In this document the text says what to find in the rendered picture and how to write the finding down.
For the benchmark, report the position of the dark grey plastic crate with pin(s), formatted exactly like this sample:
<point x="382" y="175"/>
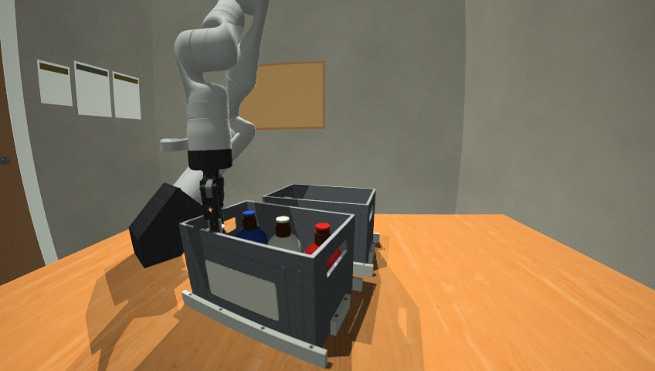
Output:
<point x="290" y="292"/>
<point x="358" y="201"/>

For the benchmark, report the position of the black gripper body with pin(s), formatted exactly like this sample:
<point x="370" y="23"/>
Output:
<point x="209" y="161"/>

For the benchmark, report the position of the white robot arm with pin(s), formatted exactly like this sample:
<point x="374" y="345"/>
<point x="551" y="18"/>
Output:
<point x="211" y="108"/>

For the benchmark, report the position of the red bottle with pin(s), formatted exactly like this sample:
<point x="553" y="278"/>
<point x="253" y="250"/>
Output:
<point x="321" y="234"/>

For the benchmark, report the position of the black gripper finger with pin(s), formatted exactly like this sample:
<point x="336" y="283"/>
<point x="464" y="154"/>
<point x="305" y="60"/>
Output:
<point x="209" y="194"/>
<point x="213" y="209"/>

